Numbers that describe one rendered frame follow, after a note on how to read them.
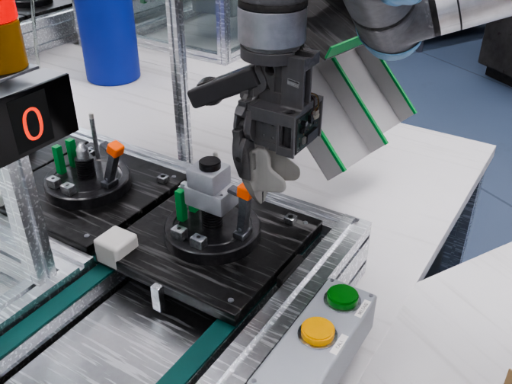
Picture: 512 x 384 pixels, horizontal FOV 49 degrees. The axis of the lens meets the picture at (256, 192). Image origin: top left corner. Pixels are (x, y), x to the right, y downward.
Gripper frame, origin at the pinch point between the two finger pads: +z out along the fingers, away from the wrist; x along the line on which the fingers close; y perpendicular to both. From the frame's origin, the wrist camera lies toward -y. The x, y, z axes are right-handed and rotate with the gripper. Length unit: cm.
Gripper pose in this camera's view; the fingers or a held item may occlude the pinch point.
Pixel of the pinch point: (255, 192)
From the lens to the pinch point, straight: 74.3
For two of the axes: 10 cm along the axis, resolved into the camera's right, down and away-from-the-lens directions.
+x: 5.3, -4.5, 7.2
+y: 8.5, 2.8, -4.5
